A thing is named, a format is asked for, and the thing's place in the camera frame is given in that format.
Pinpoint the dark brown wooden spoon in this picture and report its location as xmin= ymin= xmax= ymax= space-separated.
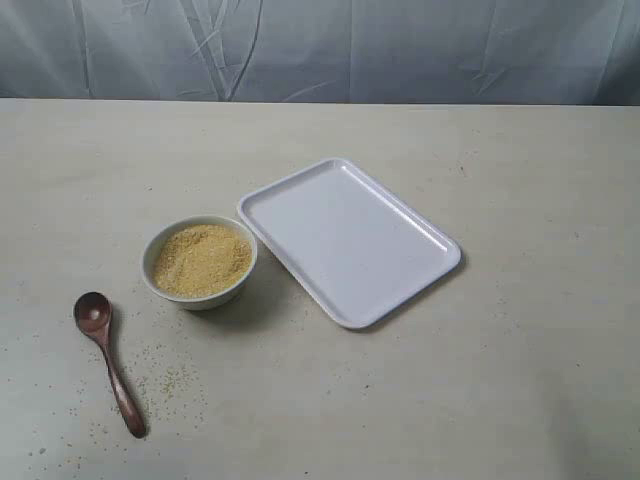
xmin=73 ymin=292 xmax=147 ymax=439

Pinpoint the white rectangular plastic tray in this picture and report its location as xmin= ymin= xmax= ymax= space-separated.
xmin=237 ymin=158 xmax=462 ymax=330

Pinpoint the white ceramic bowl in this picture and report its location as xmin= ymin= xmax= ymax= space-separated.
xmin=141 ymin=215 xmax=258 ymax=311

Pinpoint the white backdrop curtain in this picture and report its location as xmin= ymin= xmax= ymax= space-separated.
xmin=1 ymin=1 xmax=639 ymax=105

